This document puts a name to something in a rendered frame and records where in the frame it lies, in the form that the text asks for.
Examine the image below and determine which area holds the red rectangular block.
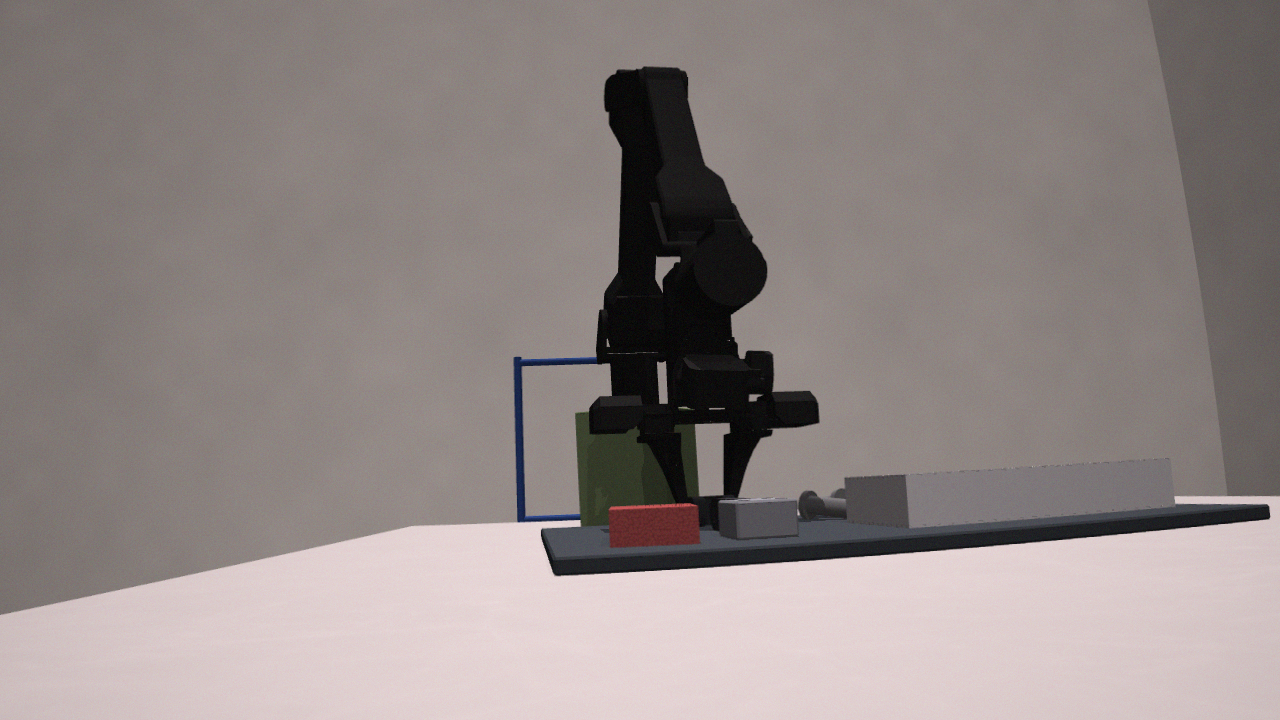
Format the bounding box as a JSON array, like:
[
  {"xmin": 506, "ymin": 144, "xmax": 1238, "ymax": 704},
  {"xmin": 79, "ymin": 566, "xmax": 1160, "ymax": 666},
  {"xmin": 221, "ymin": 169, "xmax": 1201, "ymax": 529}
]
[{"xmin": 609, "ymin": 503, "xmax": 700, "ymax": 548}]

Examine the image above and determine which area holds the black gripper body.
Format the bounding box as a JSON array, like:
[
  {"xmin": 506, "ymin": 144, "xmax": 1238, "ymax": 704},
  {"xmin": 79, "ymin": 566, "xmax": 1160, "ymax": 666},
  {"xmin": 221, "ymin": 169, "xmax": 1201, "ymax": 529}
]
[{"xmin": 589, "ymin": 325, "xmax": 819, "ymax": 436}]

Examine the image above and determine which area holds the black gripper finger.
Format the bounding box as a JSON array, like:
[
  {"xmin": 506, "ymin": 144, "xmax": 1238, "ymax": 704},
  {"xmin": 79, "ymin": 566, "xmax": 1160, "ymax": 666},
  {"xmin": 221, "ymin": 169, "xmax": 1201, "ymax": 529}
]
[
  {"xmin": 637, "ymin": 432, "xmax": 689, "ymax": 503},
  {"xmin": 723, "ymin": 429, "xmax": 773, "ymax": 498}
]

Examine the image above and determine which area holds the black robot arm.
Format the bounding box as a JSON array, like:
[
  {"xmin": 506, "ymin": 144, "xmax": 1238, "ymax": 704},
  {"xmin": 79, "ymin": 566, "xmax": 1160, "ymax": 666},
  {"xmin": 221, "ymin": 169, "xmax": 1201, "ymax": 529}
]
[{"xmin": 596, "ymin": 67, "xmax": 774, "ymax": 411}]

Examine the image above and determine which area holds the dark grey flat bar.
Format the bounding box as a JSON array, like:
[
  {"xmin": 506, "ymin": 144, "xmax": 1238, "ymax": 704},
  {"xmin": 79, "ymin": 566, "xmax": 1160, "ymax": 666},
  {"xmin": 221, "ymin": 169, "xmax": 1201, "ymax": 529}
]
[{"xmin": 710, "ymin": 498, "xmax": 755, "ymax": 530}]

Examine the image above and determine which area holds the dark grey clevis fork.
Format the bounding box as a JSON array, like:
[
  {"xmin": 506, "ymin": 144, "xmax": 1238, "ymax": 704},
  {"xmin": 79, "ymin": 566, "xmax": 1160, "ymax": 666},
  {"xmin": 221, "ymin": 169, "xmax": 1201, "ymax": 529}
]
[{"xmin": 689, "ymin": 495, "xmax": 735, "ymax": 527}]

